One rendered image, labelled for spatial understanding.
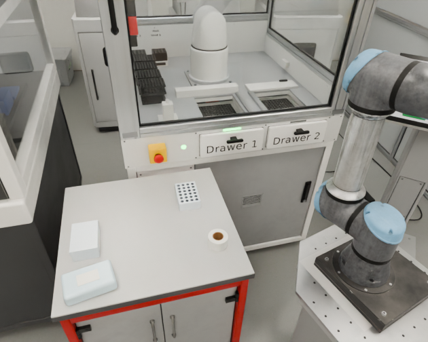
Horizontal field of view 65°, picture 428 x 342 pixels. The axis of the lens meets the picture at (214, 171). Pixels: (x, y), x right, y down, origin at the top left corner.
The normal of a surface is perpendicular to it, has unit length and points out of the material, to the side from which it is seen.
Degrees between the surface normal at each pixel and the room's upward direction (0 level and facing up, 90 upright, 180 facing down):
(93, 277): 0
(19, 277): 90
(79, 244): 0
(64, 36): 90
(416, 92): 76
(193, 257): 0
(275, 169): 90
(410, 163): 90
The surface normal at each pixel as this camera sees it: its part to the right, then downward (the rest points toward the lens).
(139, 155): 0.26, 0.60
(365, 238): -0.80, 0.32
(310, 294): 0.03, -0.79
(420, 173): -0.44, 0.54
